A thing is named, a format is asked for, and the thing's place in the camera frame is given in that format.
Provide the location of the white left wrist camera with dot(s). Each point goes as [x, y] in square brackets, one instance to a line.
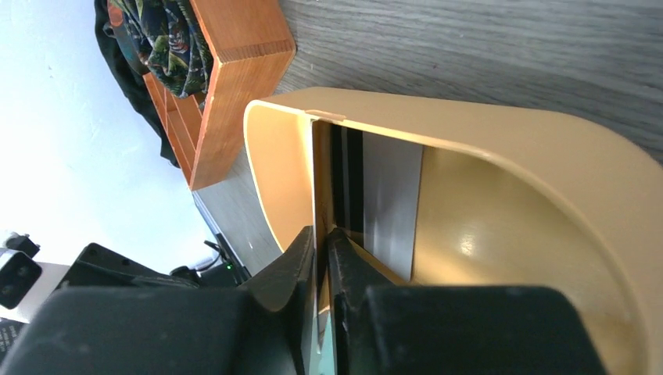
[27, 280]

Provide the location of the black VIP card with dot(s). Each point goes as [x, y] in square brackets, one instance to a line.
[375, 189]

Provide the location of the white VIP card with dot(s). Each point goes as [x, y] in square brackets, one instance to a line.
[324, 221]

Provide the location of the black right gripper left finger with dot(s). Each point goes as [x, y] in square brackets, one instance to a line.
[263, 326]

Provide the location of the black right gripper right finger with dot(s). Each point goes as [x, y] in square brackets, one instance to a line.
[381, 327]

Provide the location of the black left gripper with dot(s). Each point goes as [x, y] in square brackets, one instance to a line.
[98, 266]

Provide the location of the black cloth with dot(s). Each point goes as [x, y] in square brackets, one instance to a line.
[131, 83]

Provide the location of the green patterned rolled sock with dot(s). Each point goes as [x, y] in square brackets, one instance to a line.
[168, 41]

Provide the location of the yellow oval tray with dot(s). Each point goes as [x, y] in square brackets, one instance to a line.
[507, 196]

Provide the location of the orange wooden divider box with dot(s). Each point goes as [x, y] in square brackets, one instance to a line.
[252, 47]

